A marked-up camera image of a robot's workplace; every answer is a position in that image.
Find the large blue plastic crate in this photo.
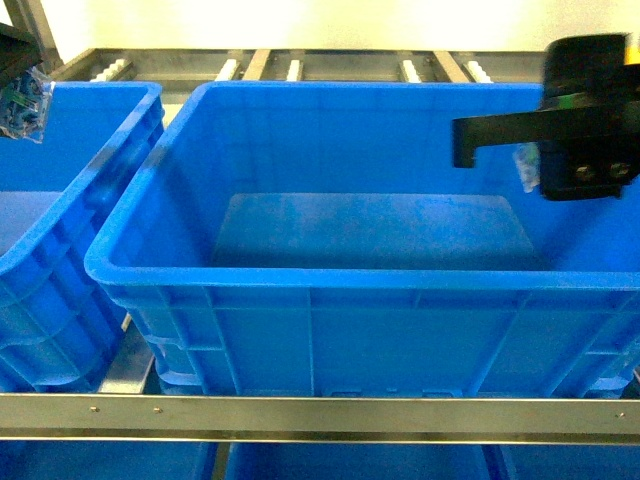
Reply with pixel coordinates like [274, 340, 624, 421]
[85, 81, 639, 398]

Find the lower blue crate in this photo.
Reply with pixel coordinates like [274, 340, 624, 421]
[1, 441, 639, 479]

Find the left blue plastic crate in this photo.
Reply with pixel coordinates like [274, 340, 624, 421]
[1, 81, 164, 393]

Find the metal roller rack frame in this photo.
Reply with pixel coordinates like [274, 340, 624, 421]
[0, 0, 640, 480]

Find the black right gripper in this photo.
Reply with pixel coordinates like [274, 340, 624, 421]
[452, 33, 639, 201]

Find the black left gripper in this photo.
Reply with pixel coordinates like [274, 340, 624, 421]
[0, 22, 54, 146]

